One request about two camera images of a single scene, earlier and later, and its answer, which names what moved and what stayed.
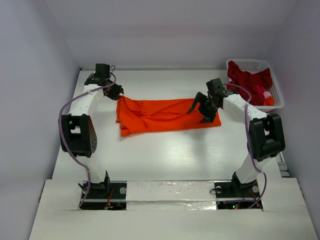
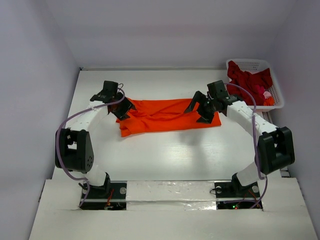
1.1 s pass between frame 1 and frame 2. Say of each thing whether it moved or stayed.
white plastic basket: stayed
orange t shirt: stayed
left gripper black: moved
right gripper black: stayed
